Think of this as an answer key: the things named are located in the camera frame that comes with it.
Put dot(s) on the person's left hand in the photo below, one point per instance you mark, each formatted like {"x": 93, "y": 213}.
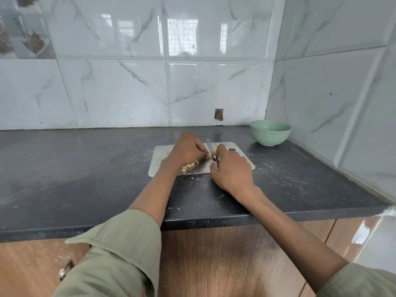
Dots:
{"x": 184, "y": 150}

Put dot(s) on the person's right hand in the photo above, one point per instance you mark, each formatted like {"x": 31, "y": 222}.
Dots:
{"x": 230, "y": 173}

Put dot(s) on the person's left fingers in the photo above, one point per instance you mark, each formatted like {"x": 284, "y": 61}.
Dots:
{"x": 201, "y": 149}

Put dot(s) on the person's right fingers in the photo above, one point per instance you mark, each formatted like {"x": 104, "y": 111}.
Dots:
{"x": 221, "y": 153}

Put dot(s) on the pale vegetable piece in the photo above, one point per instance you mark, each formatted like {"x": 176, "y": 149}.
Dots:
{"x": 209, "y": 155}

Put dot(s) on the person's right forearm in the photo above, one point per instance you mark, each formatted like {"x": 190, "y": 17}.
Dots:
{"x": 287, "y": 231}

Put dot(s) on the person's left forearm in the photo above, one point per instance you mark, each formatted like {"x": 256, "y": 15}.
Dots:
{"x": 154, "y": 191}

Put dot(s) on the pile of chopped pale pieces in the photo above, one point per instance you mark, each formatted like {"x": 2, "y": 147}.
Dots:
{"x": 188, "y": 167}

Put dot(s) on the steel cutting board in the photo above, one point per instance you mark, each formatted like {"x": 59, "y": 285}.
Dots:
{"x": 161, "y": 160}

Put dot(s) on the green bowl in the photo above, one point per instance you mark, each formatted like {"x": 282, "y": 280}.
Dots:
{"x": 269, "y": 132}

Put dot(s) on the wooden cabinet front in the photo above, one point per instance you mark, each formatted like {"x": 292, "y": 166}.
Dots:
{"x": 216, "y": 262}

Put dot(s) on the olive green shirt sleeve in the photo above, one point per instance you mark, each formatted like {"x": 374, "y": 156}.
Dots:
{"x": 117, "y": 259}
{"x": 362, "y": 283}

